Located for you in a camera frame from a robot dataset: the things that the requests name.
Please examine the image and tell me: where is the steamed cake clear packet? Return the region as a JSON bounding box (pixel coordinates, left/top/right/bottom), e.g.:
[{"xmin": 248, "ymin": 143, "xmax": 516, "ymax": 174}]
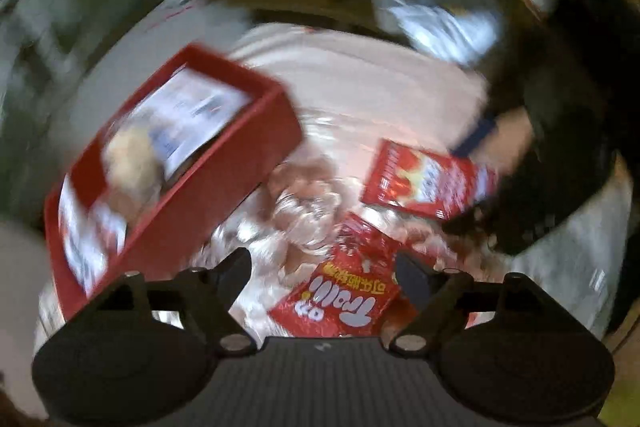
[{"xmin": 102, "ymin": 124, "xmax": 164, "ymax": 202}]

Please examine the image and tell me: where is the red Trolli candy packet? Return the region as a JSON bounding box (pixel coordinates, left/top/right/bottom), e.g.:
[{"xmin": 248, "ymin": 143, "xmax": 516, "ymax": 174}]
[{"xmin": 269, "ymin": 212, "xmax": 400, "ymax": 337}]

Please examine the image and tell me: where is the white noodle snack bag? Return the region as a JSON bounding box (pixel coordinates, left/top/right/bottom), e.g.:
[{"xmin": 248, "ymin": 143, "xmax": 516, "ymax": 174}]
[{"xmin": 58, "ymin": 180, "xmax": 128, "ymax": 296}]

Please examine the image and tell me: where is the floral silver tablecloth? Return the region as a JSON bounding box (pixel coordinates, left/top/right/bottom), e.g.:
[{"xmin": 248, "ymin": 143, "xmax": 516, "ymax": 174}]
[{"xmin": 31, "ymin": 22, "xmax": 634, "ymax": 358}]

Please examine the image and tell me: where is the white bread bag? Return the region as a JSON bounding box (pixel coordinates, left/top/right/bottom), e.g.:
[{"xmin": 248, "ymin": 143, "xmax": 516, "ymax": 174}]
[{"xmin": 126, "ymin": 66, "xmax": 252, "ymax": 179}]

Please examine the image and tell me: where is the red cardboard box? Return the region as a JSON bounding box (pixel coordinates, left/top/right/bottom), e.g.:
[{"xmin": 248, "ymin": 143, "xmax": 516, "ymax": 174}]
[{"xmin": 43, "ymin": 43, "xmax": 303, "ymax": 320}]

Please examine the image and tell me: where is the red green label packet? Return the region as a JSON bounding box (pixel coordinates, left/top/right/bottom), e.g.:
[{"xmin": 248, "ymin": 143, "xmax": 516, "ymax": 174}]
[{"xmin": 360, "ymin": 140, "xmax": 499, "ymax": 221}]

